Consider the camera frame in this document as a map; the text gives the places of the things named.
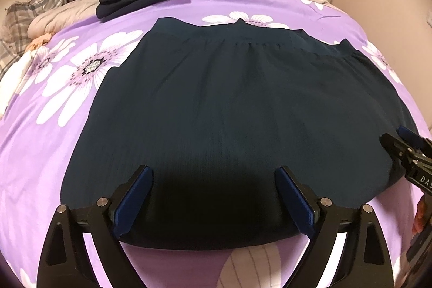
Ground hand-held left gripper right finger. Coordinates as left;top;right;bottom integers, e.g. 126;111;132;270
275;166;394;288

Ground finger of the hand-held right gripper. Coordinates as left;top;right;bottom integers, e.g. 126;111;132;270
380;134;417;170
396;126;432;154

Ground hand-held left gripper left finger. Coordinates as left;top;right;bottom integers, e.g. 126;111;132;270
38;165;154;288

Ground dark teal pants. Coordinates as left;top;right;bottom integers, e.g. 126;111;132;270
60;17;424;246

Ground person's right hand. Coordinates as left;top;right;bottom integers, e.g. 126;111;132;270
412;196;428;236

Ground purple floral bedsheet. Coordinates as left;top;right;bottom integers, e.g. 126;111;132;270
0;0;432;288

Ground white cloth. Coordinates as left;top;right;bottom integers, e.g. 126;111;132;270
0;52;34;116

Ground pink quilt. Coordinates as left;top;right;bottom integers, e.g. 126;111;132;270
27;0;102;37

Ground grey plaid pillow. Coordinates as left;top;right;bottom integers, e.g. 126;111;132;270
0;0;70;79

